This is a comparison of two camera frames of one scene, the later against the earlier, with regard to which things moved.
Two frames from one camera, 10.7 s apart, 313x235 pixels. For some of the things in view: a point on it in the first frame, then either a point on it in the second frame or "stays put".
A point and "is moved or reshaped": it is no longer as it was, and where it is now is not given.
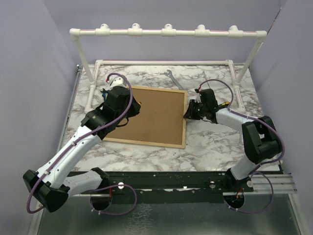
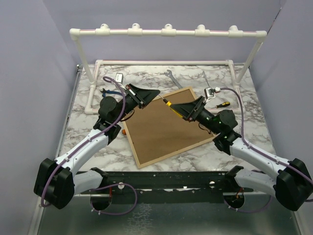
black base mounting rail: x=176 y=187 stays put
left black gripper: x=135 y=108 to x=142 y=97
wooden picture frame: x=160 y=121 is moved or reshaped
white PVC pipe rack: x=200 y=31 stays put
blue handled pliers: x=104 y=91 stays put
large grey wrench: x=169 y=74 stays put
